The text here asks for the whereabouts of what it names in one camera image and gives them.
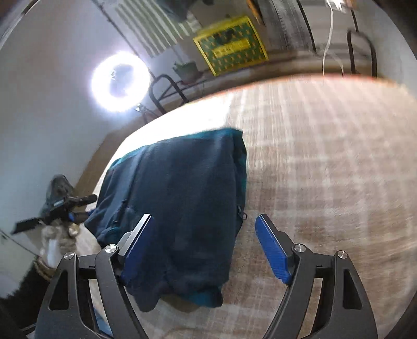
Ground green striped wall hanging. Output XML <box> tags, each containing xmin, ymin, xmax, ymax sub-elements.
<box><xmin>114</xmin><ymin>0</ymin><xmax>193</xmax><ymax>58</ymax></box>

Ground white lamp cable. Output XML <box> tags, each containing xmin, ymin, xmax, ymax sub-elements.
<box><xmin>321</xmin><ymin>5</ymin><xmax>345</xmax><ymax>79</ymax></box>

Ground green and yellow box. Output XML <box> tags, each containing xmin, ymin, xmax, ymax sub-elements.
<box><xmin>193</xmin><ymin>15</ymin><xmax>269</xmax><ymax>77</ymax></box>

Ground beige checked blanket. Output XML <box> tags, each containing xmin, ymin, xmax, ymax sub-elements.
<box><xmin>73</xmin><ymin>73</ymin><xmax>417</xmax><ymax>339</ymax></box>

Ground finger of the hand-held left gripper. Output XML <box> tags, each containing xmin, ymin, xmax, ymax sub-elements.
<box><xmin>67</xmin><ymin>211</ymin><xmax>90</xmax><ymax>225</ymax></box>
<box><xmin>67</xmin><ymin>195</ymin><xmax>98</xmax><ymax>209</ymax></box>

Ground teal plaid fleece jacket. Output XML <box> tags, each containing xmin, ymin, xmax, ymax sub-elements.
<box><xmin>84</xmin><ymin>128</ymin><xmax>248</xmax><ymax>312</ymax></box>

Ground yellow patterned scarf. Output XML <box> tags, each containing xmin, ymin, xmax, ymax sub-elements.
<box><xmin>246</xmin><ymin>0</ymin><xmax>264</xmax><ymax>25</ymax></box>

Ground black metal clothes rack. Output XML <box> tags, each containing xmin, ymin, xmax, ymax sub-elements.
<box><xmin>91</xmin><ymin>0</ymin><xmax>378</xmax><ymax>124</ymax></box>

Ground grey plant pot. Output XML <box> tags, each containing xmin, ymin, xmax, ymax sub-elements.
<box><xmin>173</xmin><ymin>61</ymin><xmax>199</xmax><ymax>83</ymax></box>

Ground ring light on stand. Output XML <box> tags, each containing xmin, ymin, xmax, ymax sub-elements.
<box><xmin>91</xmin><ymin>50</ymin><xmax>152</xmax><ymax>124</ymax></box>

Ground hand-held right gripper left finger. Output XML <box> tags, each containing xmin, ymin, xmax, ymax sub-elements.
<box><xmin>33</xmin><ymin>213</ymin><xmax>155</xmax><ymax>339</ymax></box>

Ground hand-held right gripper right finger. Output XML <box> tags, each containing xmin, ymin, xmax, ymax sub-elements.
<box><xmin>255</xmin><ymin>213</ymin><xmax>378</xmax><ymax>339</ymax></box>

